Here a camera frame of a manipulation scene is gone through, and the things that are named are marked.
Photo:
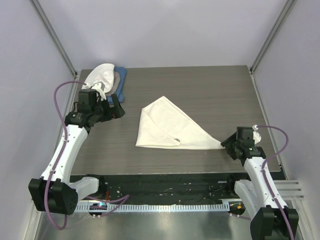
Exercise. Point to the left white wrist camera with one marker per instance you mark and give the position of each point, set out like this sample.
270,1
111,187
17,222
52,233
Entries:
99,87

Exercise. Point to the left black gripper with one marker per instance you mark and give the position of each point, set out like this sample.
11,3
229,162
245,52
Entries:
113,112

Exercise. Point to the aluminium frame post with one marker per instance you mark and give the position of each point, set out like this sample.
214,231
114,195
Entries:
280,20
53,36

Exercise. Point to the blue checkered cloth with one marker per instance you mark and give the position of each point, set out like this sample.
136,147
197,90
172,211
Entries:
123,73

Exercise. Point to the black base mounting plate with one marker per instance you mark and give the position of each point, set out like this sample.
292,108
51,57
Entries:
169,189

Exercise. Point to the white folded cloth on pile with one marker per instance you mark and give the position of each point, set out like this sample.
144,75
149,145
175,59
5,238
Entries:
103,73

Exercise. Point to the white slotted cable duct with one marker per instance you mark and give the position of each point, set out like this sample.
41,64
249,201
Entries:
87,207

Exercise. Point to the right aluminium frame post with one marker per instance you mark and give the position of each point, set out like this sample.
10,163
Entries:
280,20

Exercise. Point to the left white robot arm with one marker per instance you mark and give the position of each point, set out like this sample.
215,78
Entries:
54,191

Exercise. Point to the grey cloth in pile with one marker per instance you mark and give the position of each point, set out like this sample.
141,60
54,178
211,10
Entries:
116,83

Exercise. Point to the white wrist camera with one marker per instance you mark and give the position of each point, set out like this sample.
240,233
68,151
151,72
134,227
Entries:
99,87
256,135

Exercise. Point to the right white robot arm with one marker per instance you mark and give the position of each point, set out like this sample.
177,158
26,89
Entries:
270,216

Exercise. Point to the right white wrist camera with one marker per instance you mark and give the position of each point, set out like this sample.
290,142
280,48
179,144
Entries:
256,135

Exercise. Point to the white cloth napkin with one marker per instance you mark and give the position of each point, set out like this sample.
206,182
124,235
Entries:
161,122

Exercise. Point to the left aluminium frame post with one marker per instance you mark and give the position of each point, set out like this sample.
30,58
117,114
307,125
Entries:
53,36

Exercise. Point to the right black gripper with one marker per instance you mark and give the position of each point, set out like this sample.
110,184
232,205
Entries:
227,143

